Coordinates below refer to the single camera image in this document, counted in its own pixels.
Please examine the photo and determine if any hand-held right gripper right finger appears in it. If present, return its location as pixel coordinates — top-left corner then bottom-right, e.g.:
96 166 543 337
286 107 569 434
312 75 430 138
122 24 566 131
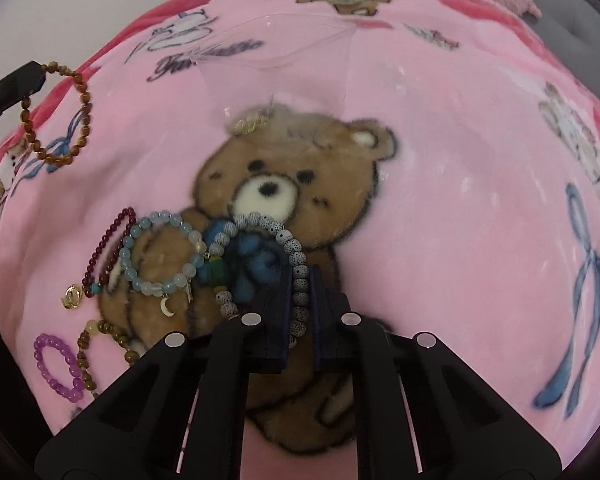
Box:
310 265 564 480

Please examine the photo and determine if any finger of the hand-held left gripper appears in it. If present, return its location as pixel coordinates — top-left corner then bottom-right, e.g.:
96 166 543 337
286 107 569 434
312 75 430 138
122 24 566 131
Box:
0 60 47 134

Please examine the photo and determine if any dark red bead bracelet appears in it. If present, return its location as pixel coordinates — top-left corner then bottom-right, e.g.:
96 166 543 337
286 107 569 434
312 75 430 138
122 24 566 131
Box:
81 206 137 295

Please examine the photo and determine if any brown and cream bead bracelet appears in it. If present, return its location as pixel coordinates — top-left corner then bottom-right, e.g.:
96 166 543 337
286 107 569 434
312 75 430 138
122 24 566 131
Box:
75 319 146 397

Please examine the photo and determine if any brown wooden bead bracelet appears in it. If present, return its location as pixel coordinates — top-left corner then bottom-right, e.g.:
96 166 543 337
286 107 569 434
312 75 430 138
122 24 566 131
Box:
19 61 94 174

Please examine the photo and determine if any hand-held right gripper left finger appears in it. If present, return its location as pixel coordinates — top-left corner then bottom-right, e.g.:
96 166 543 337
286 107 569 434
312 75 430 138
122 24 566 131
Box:
34 265 294 480

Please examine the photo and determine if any gold chain jewelry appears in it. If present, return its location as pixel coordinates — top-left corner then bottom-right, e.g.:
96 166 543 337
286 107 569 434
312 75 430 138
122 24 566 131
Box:
227 104 276 136

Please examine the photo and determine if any clear plastic bag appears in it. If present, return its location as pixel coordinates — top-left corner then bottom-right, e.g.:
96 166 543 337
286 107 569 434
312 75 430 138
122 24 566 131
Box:
190 10 362 161

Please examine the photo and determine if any pink printed blanket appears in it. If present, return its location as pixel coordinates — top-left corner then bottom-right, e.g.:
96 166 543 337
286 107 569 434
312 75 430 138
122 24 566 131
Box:
0 0 600 467

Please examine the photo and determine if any white speckled bead bracelet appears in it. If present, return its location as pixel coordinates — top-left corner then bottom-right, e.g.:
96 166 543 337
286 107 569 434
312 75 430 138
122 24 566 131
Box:
207 212 314 351

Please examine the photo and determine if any purple bead bracelet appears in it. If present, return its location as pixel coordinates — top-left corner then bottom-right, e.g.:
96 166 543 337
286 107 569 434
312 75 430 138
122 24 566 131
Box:
33 333 85 404

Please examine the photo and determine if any grey sofa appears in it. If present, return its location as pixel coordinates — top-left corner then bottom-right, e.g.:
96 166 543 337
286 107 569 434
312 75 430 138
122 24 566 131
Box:
520 0 600 128

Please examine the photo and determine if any gold pendant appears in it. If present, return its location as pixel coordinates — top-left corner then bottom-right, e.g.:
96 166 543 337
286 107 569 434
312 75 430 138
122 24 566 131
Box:
61 283 85 310

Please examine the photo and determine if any light blue bead bracelet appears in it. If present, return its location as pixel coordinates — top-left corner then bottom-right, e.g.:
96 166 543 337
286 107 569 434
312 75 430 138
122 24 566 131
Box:
119 211 209 319

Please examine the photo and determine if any dark cloth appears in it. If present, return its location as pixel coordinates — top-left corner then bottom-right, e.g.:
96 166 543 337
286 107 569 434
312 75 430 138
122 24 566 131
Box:
0 305 56 480

